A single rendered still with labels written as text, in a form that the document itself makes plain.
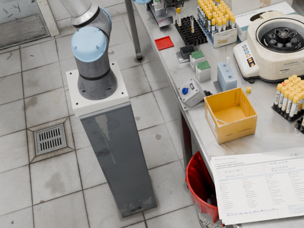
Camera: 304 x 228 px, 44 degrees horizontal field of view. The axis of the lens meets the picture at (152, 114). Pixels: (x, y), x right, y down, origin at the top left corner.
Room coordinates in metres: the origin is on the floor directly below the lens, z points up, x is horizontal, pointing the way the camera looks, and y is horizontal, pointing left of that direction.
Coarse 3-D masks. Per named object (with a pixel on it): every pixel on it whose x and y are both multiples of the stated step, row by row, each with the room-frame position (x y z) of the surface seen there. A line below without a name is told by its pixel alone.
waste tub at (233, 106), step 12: (216, 96) 0.83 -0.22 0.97; (228, 96) 0.83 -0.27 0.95; (240, 96) 0.83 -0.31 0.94; (216, 108) 0.83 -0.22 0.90; (228, 108) 0.83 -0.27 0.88; (240, 108) 0.82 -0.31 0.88; (252, 108) 0.74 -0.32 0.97; (216, 120) 0.72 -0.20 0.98; (228, 120) 0.78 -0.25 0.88; (240, 120) 0.70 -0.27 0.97; (252, 120) 0.71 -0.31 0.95; (216, 132) 0.72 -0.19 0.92; (228, 132) 0.70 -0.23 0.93; (240, 132) 0.71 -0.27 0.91; (252, 132) 0.71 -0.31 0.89
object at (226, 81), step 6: (222, 66) 0.95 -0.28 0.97; (228, 66) 0.95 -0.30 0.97; (222, 72) 0.92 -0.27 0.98; (228, 72) 0.92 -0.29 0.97; (222, 78) 0.91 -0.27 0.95; (228, 78) 0.89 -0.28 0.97; (234, 78) 0.88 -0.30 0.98; (216, 84) 0.96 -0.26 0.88; (222, 84) 0.91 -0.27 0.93; (228, 84) 0.87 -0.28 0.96; (234, 84) 0.88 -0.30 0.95; (222, 90) 0.91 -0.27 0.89
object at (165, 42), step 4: (168, 36) 1.29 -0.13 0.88; (156, 40) 1.28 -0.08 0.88; (160, 40) 1.28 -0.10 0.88; (164, 40) 1.27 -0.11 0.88; (168, 40) 1.27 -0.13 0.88; (156, 44) 1.25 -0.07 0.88; (160, 44) 1.25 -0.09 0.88; (164, 44) 1.25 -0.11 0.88; (168, 44) 1.24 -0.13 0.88; (172, 44) 1.23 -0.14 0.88; (160, 48) 1.22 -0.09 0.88; (164, 48) 1.22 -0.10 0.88
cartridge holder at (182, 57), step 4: (192, 44) 1.17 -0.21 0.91; (180, 48) 1.16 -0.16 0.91; (184, 48) 1.17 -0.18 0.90; (188, 48) 1.17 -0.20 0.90; (192, 48) 1.17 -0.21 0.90; (196, 48) 1.17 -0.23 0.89; (176, 52) 1.17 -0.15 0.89; (180, 52) 1.16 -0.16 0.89; (184, 52) 1.16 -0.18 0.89; (188, 52) 1.15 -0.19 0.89; (180, 56) 1.14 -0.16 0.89; (184, 56) 1.12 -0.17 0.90; (188, 56) 1.12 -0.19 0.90; (180, 60) 1.12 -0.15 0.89; (184, 60) 1.12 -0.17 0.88; (188, 60) 1.12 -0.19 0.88
